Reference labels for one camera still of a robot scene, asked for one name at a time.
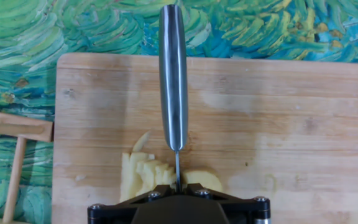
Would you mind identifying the thin potato slice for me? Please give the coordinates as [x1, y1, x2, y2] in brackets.
[132, 131, 151, 152]

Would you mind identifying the bamboo cutting board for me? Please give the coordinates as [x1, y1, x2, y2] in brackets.
[52, 52, 358, 224]

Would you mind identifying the painted landscape tablecloth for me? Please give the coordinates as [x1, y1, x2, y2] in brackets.
[0, 0, 358, 224]

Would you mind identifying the steel kitchen knife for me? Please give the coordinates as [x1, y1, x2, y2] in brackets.
[158, 4, 188, 193]

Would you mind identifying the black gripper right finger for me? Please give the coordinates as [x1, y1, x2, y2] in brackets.
[180, 183, 272, 224]

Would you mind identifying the wooden peg rack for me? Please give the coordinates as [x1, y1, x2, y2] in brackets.
[0, 109, 54, 224]

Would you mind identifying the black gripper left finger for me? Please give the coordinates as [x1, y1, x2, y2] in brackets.
[87, 184, 177, 224]

